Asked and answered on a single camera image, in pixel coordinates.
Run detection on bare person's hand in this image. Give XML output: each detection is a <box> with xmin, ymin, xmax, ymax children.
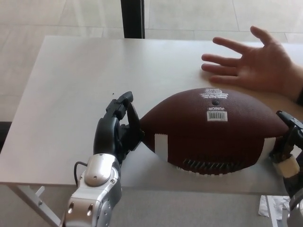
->
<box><xmin>200</xmin><ymin>26</ymin><xmax>303</xmax><ymax>102</ymax></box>

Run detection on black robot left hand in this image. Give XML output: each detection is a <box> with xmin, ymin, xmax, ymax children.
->
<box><xmin>93</xmin><ymin>91</ymin><xmax>145</xmax><ymax>164</ymax></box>

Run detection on brown junior american football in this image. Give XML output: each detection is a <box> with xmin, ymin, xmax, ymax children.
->
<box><xmin>139</xmin><ymin>87</ymin><xmax>291</xmax><ymax>177</ymax></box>

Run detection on black vertical pillar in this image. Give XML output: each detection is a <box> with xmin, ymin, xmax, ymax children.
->
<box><xmin>120</xmin><ymin>0</ymin><xmax>146</xmax><ymax>39</ymax></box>

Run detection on white metal table leg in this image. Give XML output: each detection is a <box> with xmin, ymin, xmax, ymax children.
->
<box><xmin>266</xmin><ymin>195</ymin><xmax>279</xmax><ymax>227</ymax></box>

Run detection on black cable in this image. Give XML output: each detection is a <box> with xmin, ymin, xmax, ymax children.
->
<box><xmin>73</xmin><ymin>161</ymin><xmax>89</xmax><ymax>185</ymax></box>

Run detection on white slanted table frame brace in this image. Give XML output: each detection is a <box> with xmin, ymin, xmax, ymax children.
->
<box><xmin>7</xmin><ymin>185</ymin><xmax>62</xmax><ymax>227</ymax></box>

